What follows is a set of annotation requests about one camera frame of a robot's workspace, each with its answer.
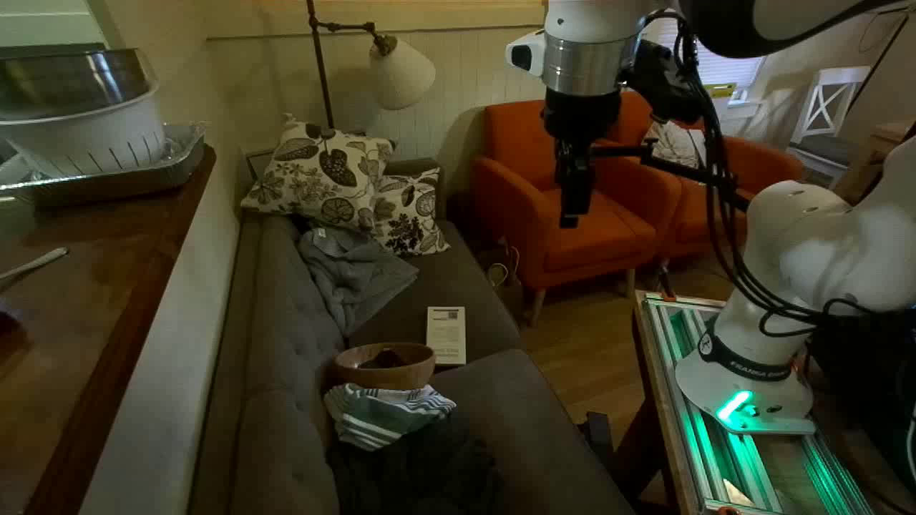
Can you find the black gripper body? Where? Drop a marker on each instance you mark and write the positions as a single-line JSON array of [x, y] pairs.
[[576, 124]]

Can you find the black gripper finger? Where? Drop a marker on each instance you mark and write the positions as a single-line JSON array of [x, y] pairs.
[[567, 217], [583, 197]]

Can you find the wooden bowl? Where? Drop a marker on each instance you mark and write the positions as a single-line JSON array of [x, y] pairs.
[[353, 367]]

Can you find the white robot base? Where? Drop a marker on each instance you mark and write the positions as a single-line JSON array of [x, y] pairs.
[[816, 254]]

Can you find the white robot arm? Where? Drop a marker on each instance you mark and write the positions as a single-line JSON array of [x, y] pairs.
[[587, 44]]

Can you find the dark object in bowl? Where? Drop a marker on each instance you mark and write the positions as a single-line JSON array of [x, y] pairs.
[[384, 361]]

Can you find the orange armchair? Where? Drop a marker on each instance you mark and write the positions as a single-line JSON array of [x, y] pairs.
[[751, 164], [516, 197]]

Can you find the floral pillow small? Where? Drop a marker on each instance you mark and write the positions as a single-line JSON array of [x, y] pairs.
[[409, 211]]

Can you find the white paper booklet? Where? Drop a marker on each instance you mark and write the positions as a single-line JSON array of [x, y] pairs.
[[449, 333]]

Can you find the floor lamp white shade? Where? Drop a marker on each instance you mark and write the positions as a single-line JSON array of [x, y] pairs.
[[399, 72]]

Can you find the grey blanket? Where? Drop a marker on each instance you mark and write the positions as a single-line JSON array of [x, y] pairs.
[[353, 271]]

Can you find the floral pillow large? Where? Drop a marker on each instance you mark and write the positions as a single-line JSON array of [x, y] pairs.
[[323, 173]]

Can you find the dark black cloth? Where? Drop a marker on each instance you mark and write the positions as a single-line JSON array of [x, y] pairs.
[[436, 469]]

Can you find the green white striped cloth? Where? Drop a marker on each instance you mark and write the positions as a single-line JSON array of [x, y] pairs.
[[377, 419]]

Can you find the metal robot stand table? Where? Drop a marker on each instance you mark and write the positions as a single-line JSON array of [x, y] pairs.
[[715, 469]]

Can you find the grey sofa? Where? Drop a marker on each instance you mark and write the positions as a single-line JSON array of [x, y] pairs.
[[267, 426]]

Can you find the grey drain tray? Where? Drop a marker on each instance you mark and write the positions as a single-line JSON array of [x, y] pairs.
[[184, 150]]

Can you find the wooden counter shelf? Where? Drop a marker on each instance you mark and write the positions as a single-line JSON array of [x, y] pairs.
[[72, 333]]

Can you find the white dish rack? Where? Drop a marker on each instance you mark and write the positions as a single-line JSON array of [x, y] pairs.
[[82, 110]]

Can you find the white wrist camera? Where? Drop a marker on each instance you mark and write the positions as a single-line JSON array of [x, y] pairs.
[[527, 51]]

